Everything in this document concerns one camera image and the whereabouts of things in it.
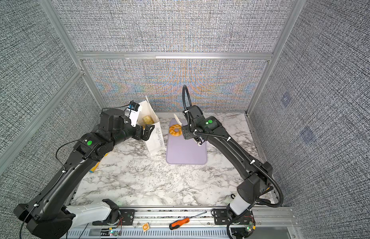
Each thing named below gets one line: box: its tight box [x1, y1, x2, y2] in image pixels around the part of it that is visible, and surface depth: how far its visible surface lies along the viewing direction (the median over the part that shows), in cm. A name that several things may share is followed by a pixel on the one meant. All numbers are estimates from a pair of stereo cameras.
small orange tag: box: [142, 222, 151, 233], surface depth 71 cm
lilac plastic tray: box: [166, 118, 208, 165], surface depth 97 cm
